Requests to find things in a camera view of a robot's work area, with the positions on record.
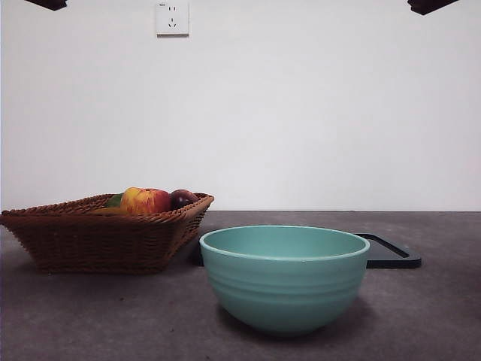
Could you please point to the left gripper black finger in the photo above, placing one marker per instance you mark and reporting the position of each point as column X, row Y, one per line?
column 50, row 3

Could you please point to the red yellow apple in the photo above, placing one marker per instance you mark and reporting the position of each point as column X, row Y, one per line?
column 144, row 201

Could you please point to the dark red plum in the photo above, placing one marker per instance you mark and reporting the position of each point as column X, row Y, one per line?
column 182, row 199

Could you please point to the teal ribbed bowl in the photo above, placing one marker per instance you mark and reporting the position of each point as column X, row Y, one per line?
column 285, row 286

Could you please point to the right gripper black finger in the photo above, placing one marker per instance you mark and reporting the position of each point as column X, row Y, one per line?
column 428, row 5

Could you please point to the green fruit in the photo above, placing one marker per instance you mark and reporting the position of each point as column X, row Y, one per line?
column 114, row 202

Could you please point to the white wall socket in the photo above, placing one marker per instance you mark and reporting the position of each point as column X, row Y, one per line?
column 173, row 19

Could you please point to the dark rectangular tray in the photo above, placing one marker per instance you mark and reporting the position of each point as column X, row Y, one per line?
column 394, row 259

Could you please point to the brown wicker basket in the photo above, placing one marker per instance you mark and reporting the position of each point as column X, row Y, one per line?
column 94, row 240

